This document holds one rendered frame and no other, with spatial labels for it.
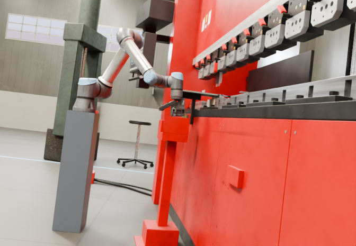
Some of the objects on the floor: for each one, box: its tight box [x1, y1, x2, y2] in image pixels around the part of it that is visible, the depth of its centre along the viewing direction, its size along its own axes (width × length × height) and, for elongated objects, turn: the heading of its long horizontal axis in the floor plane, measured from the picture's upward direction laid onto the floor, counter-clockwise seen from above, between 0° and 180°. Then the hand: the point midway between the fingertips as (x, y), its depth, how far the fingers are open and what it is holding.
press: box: [43, 0, 107, 162], centre depth 556 cm, size 69×88×265 cm
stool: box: [117, 120, 154, 169], centre depth 577 cm, size 60×57×72 cm
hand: (171, 129), depth 223 cm, fingers closed
